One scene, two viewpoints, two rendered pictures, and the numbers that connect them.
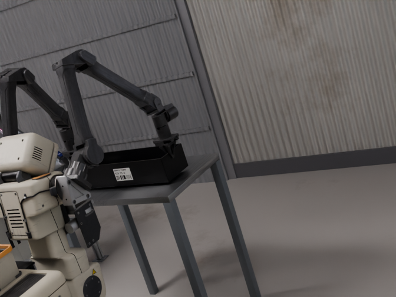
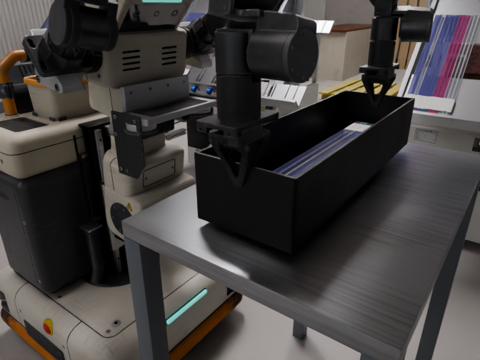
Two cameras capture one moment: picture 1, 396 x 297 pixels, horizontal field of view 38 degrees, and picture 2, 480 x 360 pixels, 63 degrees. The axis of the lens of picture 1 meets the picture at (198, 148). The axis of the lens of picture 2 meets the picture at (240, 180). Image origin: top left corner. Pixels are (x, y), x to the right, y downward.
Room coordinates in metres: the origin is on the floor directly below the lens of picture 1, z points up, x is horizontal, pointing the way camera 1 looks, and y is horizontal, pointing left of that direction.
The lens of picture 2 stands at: (2.42, -0.38, 1.12)
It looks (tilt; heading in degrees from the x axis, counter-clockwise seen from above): 24 degrees down; 91
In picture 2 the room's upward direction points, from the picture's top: straight up
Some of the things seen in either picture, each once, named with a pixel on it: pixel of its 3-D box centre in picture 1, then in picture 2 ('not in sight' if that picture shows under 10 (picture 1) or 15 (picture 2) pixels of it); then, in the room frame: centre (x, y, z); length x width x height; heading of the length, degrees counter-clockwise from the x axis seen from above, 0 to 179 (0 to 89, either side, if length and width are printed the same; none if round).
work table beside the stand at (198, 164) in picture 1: (159, 251); (319, 333); (2.60, 0.33, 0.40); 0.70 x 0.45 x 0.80; 55
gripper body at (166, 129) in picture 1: (164, 133); (238, 101); (2.41, 0.12, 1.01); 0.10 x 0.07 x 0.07; 55
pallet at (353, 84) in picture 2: not in sight; (365, 92); (3.99, 4.90, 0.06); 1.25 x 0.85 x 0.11; 58
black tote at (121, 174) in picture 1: (125, 167); (326, 146); (2.57, 0.35, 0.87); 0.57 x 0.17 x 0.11; 55
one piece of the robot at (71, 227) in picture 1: (62, 220); (163, 122); (2.20, 0.61, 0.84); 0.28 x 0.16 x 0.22; 55
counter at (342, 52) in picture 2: not in sight; (345, 48); (4.17, 7.13, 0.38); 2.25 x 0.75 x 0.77; 58
